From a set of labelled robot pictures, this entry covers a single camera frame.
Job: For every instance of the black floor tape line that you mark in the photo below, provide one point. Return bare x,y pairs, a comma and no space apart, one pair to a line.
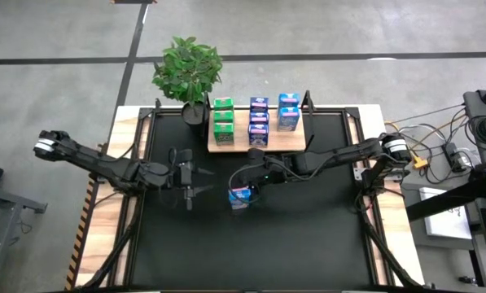
138,32
307,57

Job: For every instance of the black table mat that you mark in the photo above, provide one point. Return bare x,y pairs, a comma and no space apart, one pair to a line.
267,244

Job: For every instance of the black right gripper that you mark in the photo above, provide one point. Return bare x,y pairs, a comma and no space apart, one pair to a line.
261,171

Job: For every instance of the light blue Rice Krispies box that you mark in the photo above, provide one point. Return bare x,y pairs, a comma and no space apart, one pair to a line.
288,119
239,195
289,99

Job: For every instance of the small black floor object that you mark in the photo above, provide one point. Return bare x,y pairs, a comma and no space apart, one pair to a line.
465,281

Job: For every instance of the black power brick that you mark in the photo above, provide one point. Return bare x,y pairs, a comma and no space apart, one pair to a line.
454,156

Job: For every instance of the green potted plant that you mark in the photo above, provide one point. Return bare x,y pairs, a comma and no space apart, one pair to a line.
187,69

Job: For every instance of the black metal table frame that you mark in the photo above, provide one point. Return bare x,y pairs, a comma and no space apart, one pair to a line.
354,122

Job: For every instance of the yellow black hazard tape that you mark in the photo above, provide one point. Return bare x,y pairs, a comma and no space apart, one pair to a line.
84,228

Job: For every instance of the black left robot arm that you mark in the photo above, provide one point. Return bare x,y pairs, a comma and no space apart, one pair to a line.
104,164

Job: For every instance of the white board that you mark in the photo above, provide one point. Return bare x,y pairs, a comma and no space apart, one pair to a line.
446,224

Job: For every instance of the black equipment desk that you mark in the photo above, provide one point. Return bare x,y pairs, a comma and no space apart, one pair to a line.
476,106

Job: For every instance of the dark blue Frosted Flakes box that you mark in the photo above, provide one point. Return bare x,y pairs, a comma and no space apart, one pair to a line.
259,135
259,118
259,103

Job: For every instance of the grey side desk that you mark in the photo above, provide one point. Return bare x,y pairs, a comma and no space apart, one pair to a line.
6,199

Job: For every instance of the black support beam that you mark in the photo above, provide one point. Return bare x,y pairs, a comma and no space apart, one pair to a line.
442,201

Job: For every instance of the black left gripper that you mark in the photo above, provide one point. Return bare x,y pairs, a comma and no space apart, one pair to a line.
186,179

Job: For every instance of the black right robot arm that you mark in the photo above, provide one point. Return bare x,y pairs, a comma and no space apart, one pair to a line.
340,154

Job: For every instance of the wooden shelf with black frame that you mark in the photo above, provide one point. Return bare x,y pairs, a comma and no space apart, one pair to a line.
283,141

